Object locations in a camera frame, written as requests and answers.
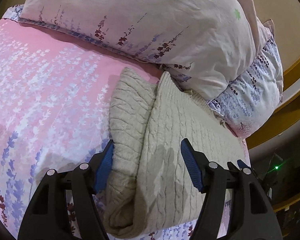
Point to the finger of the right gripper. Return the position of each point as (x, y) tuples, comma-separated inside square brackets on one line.
[(242, 165)]

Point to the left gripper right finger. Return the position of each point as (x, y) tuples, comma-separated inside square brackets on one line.
[(251, 214)]

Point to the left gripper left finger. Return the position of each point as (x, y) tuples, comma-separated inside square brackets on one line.
[(46, 216)]

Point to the beige cable-knit sweater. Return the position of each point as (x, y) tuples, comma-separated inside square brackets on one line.
[(149, 187)]

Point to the pink floral pillow right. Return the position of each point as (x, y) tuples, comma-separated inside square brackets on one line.
[(240, 74)]

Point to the pink floral pillow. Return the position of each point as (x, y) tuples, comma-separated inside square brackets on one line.
[(240, 74), (205, 44)]

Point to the pink lavender bed sheet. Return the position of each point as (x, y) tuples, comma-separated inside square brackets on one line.
[(55, 93)]

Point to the pink floral pillow left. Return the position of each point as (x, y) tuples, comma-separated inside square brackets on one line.
[(205, 44)]

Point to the wooden door frame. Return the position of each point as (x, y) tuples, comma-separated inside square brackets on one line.
[(275, 148)]

